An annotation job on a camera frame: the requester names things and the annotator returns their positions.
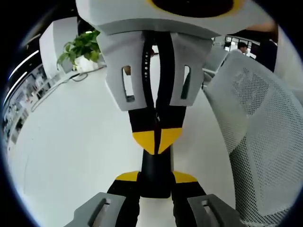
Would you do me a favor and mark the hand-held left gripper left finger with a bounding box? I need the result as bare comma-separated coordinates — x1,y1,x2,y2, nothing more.
62,170,143,227

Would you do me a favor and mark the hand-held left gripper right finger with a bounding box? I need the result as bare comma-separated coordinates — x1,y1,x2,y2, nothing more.
170,171,247,227

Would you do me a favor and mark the green potted plant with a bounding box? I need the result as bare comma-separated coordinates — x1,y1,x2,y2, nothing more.
56,29,106,72

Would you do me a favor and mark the white mesh office chair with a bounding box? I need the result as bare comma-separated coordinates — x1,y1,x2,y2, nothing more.
203,51,303,227

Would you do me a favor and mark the long ceiling light strip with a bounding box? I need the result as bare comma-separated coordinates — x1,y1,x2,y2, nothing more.
9,49,40,79
3,70,28,105

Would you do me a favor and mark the row of office desks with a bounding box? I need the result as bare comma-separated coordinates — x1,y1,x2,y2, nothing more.
2,63,62,143

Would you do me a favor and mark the white cable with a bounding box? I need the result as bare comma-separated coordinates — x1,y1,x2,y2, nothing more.
30,70,89,112

